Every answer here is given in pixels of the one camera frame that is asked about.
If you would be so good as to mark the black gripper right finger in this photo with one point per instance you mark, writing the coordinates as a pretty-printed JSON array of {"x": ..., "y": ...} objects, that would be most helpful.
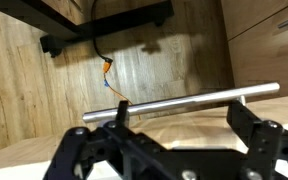
[{"x": 264, "y": 146}]

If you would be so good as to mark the black robot stand frame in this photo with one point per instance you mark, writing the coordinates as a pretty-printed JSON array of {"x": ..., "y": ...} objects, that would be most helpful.
[{"x": 124, "y": 20}]

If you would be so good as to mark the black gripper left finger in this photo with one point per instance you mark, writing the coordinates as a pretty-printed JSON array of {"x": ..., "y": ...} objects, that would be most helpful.
[{"x": 84, "y": 153}]

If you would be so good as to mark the light wooden drawer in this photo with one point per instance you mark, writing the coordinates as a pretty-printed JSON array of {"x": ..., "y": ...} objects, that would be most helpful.
[{"x": 184, "y": 130}]

